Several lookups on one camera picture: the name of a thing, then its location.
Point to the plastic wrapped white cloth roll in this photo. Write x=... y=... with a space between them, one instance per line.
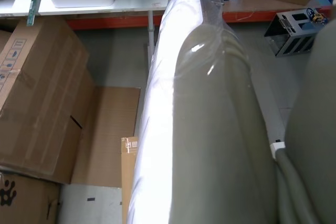
x=197 y=129

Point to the flat brown cardboard sheet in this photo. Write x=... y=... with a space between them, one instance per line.
x=113 y=129

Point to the narrow labelled cardboard box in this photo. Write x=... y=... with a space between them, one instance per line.
x=128 y=179

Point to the orange shelf beam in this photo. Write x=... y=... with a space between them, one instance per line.
x=110 y=22

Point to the white work table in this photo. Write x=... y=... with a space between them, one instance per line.
x=136 y=2

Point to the large brown cardboard box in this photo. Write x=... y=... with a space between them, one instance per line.
x=39 y=103

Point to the white sheet with black marks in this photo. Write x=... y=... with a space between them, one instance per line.
x=89 y=205

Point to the black metal case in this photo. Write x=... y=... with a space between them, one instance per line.
x=291 y=40

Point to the cardboard box with black print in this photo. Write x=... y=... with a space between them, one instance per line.
x=29 y=203

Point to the white clamp bracket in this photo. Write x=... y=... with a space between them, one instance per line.
x=277 y=149

